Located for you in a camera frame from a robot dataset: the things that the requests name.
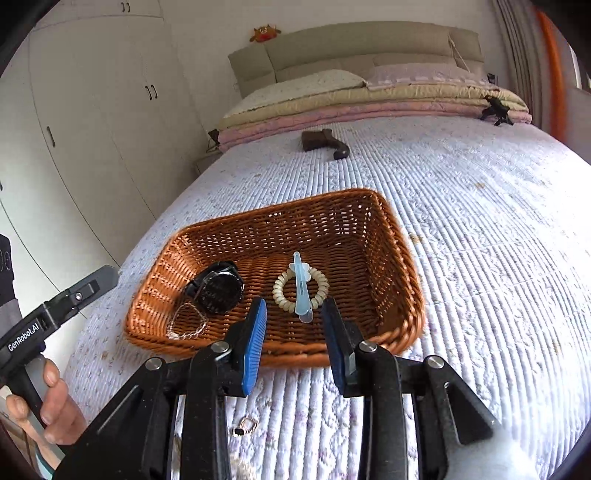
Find folded beige quilt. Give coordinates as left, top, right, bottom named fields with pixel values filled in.
left=217, top=85, right=530, bottom=133

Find folded pink quilt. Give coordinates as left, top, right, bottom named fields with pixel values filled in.
left=217, top=103, right=533, bottom=153

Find white quilted bedspread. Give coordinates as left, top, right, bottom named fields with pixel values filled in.
left=65, top=113, right=591, bottom=480

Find white fluffy cloth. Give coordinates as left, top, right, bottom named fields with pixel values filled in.
left=489, top=422, right=542, bottom=480

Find cream floral pillow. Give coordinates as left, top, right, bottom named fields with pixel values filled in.
left=224, top=69, right=368, bottom=116

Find pink pillow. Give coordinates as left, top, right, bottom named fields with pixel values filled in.
left=367, top=62, right=482, bottom=89

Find light blue hair clip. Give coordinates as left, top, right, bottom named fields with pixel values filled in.
left=289, top=251, right=315, bottom=323

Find beige spiral hair tie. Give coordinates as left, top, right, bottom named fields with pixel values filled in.
left=273, top=267, right=329, bottom=310

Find brown pouch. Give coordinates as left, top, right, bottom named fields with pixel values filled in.
left=301, top=129, right=351, bottom=161

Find black clip on blankets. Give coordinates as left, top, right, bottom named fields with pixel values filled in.
left=480, top=95, right=515, bottom=127

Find small metal ring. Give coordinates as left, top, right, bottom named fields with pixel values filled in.
left=232, top=415, right=258, bottom=437

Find beige padded headboard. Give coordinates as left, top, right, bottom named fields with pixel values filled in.
left=228, top=21, right=485, bottom=98

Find beige and orange curtain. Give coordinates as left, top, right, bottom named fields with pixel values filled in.
left=492, top=0, right=570, bottom=140

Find white wardrobe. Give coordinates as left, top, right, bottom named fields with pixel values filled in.
left=0, top=0, right=209, bottom=288

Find dark clothing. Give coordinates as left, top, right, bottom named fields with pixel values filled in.
left=0, top=233, right=21, bottom=321

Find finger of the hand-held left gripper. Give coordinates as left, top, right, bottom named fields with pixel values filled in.
left=44, top=265, right=120, bottom=320

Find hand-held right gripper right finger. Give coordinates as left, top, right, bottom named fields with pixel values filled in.
left=321, top=298, right=504, bottom=480

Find brown wicker basket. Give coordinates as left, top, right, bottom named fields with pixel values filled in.
left=124, top=188, right=424, bottom=368

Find person's left hand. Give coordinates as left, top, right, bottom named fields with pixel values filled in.
left=4, top=360, right=89, bottom=446

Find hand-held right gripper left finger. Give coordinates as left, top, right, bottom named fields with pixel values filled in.
left=55, top=296, right=269, bottom=480

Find white nightstand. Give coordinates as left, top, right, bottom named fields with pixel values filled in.
left=191, top=150, right=225, bottom=176

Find black wristwatch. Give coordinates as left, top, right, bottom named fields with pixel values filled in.
left=185, top=261, right=246, bottom=316

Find orange plush toy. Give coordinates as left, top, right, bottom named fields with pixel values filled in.
left=250, top=25, right=282, bottom=44

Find silver chain bracelet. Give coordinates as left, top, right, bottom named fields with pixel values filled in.
left=167, top=302, right=208, bottom=343

